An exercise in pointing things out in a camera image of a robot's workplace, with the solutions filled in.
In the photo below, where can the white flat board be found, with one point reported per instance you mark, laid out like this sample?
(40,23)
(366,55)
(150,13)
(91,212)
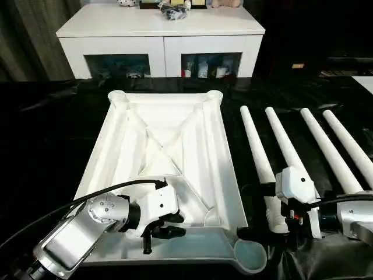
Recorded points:
(364,84)

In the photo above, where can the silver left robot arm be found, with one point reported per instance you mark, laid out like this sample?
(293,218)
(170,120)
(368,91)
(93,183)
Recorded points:
(73,242)

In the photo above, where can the grey pleated curtain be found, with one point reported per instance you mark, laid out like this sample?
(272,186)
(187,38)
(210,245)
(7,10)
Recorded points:
(29,38)

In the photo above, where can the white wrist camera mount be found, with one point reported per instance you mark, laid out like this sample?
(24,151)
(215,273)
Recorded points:
(163,204)
(297,186)

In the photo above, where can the white plastic table leg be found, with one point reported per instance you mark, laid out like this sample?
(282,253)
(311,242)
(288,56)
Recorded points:
(349,146)
(329,151)
(256,146)
(279,131)

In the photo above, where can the white plastic table top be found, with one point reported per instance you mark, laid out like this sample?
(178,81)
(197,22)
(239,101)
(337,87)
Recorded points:
(163,140)

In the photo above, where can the black table mat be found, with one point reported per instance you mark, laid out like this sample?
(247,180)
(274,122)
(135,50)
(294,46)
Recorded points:
(43,146)

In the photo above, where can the small yellow label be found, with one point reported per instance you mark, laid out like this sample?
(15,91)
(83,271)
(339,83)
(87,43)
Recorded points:
(298,66)

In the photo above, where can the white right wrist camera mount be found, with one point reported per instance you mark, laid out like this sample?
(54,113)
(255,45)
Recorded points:
(297,186)

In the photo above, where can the pink plush toy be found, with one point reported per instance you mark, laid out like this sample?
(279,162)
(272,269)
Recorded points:
(225,3)

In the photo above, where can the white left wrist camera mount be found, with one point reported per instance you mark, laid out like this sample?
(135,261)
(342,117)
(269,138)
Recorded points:
(163,204)

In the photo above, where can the spotted white ornament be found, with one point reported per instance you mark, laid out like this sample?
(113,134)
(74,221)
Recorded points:
(126,2)

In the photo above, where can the white sideboard cabinet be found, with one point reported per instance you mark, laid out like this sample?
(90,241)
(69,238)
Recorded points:
(157,32)

